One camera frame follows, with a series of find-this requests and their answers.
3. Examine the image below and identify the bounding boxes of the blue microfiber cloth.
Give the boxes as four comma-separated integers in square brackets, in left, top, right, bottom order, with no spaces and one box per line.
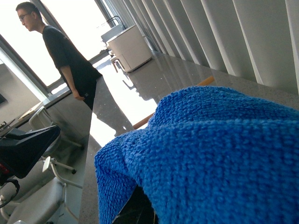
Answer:
[94,86,299,224]

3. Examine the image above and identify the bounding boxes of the white countertop appliance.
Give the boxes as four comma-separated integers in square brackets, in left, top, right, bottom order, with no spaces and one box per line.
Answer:
[101,25,152,72]

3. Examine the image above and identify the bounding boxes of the man in black shirt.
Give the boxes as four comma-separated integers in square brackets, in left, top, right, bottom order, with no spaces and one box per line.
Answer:
[15,2,102,110]

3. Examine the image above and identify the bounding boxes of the white chair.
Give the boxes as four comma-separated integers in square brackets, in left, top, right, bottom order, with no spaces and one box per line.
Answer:
[0,106,85,224]

